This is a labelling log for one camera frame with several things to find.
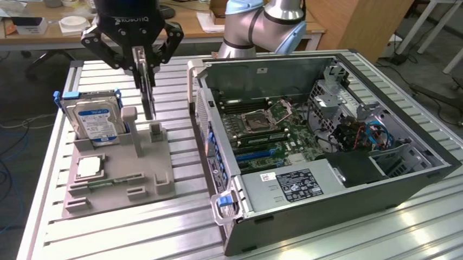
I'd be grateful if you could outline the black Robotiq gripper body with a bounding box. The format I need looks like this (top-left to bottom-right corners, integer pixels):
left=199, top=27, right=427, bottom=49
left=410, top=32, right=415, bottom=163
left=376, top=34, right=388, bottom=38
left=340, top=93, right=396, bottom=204
left=94, top=0, right=170, bottom=58

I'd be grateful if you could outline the black Nvidia graphics card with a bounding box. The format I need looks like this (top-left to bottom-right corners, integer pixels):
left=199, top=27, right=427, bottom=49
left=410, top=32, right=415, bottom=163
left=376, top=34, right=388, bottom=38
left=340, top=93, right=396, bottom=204
left=132, top=45, right=158, bottom=121

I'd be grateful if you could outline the white paper stack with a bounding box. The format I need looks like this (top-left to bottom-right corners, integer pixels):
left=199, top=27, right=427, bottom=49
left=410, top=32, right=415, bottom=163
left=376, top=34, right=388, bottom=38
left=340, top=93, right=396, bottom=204
left=196, top=12, right=227, bottom=33

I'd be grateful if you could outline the wooden desk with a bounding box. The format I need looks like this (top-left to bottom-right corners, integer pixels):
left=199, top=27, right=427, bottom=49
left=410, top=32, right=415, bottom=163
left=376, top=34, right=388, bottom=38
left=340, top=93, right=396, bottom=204
left=0, top=0, right=327, bottom=59

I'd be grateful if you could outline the brown cardboard box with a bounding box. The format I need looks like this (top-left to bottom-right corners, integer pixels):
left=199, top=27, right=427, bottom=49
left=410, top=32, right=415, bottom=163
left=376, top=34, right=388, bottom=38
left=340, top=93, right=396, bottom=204
left=210, top=0, right=228, bottom=18

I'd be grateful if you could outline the white box black top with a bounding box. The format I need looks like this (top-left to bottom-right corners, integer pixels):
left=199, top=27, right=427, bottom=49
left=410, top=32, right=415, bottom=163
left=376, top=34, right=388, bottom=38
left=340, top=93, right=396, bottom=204
left=11, top=16, right=48, bottom=35

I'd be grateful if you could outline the hard disk blue caddy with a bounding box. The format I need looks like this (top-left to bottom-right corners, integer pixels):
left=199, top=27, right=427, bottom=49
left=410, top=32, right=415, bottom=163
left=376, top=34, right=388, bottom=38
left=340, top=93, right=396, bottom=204
left=54, top=88, right=126, bottom=148

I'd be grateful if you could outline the CPU socket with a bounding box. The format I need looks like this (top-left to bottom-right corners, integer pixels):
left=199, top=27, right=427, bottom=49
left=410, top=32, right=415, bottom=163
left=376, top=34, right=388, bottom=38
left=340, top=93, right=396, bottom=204
left=242, top=110, right=278, bottom=131

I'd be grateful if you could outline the open metal socket cover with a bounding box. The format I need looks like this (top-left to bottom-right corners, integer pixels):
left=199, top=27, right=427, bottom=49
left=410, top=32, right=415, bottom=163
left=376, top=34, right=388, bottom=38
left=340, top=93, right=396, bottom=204
left=267, top=100, right=302, bottom=122

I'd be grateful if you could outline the black labelled RAM stick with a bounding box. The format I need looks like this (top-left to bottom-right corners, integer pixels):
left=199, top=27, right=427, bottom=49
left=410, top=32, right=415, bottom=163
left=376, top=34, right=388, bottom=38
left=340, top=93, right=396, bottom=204
left=236, top=131, right=290, bottom=147

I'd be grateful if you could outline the silver CPU chip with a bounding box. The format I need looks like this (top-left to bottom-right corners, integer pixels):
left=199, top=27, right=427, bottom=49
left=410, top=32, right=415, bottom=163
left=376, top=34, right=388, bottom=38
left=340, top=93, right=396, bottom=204
left=78, top=157, right=103, bottom=178

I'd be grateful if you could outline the blue expansion slot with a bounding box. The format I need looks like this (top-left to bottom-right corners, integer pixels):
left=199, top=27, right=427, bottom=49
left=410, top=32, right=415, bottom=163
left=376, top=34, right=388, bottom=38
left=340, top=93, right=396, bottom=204
left=235, top=150, right=274, bottom=163

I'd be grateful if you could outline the green motherboard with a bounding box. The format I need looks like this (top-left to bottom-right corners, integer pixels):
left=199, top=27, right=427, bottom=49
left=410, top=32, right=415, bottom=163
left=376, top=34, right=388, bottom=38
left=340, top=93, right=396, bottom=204
left=211, top=90, right=327, bottom=174

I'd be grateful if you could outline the perforated metal drive cage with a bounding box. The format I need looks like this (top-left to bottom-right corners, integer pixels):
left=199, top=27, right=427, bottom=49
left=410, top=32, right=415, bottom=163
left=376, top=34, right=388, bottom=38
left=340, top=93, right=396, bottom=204
left=311, top=78, right=366, bottom=136

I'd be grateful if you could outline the green RAM stick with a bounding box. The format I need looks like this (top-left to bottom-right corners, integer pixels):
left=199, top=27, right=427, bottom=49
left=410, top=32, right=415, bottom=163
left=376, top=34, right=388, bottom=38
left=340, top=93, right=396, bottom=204
left=87, top=175, right=140, bottom=189

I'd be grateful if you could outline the wooden cabinet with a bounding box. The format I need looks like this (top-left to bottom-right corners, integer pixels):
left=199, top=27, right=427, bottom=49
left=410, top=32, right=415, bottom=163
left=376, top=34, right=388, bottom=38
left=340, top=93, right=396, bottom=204
left=307, top=0, right=415, bottom=59

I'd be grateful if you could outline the grey printed parts rack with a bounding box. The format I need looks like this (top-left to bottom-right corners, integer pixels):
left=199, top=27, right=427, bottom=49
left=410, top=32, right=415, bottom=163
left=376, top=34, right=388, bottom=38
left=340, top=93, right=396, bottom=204
left=62, top=106, right=178, bottom=219

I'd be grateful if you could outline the black connector bundle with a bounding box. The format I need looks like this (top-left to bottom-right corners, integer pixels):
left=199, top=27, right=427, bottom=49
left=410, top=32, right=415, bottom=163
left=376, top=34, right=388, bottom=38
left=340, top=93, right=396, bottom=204
left=332, top=123, right=366, bottom=151

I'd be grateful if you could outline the grey power supply unit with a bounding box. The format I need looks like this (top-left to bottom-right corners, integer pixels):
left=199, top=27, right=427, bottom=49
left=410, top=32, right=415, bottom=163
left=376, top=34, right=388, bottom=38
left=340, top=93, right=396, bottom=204
left=240, top=158, right=344, bottom=213

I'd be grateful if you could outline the grey metal disk bay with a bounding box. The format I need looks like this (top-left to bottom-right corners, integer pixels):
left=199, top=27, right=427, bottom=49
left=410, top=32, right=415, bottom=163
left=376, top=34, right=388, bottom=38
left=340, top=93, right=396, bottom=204
left=368, top=143, right=435, bottom=178

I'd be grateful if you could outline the black open PC case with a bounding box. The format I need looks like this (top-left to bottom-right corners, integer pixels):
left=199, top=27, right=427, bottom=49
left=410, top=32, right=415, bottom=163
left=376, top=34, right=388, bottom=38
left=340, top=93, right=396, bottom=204
left=186, top=53, right=463, bottom=257

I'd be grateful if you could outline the white plastic ring block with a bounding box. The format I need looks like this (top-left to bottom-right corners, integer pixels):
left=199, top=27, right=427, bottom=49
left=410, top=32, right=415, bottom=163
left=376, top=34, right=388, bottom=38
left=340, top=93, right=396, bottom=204
left=58, top=15, right=92, bottom=36

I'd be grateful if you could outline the blue data wire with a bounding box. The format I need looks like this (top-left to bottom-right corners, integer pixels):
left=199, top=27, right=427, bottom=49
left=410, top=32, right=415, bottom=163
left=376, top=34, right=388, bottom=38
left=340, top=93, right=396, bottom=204
left=364, top=121, right=395, bottom=150

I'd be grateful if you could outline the white metal table frame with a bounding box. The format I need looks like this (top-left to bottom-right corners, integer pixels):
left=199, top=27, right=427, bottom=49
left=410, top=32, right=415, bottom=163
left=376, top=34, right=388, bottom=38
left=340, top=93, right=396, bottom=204
left=396, top=0, right=463, bottom=55

